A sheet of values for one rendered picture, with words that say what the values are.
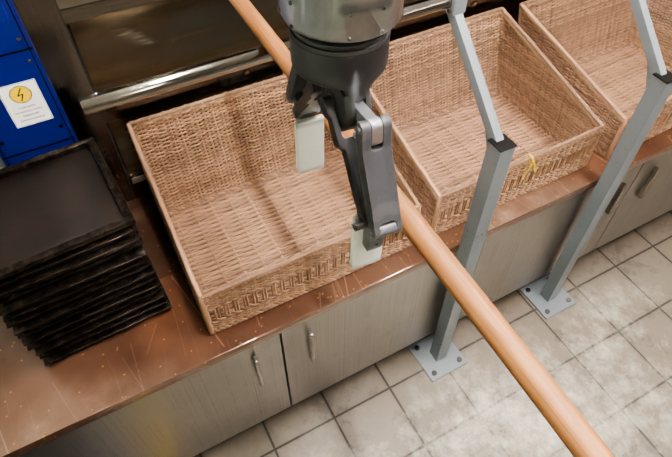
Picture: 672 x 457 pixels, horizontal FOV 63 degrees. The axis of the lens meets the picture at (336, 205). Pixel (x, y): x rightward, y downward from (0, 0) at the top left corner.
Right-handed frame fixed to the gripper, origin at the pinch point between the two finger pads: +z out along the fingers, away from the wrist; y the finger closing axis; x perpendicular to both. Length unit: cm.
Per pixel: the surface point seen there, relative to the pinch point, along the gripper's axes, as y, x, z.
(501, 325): 14.3, 12.5, 9.4
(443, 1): -50, 45, 11
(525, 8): -86, 102, 42
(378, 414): -21, 26, 129
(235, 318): -34, -9, 69
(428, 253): 3.0, 10.5, 9.9
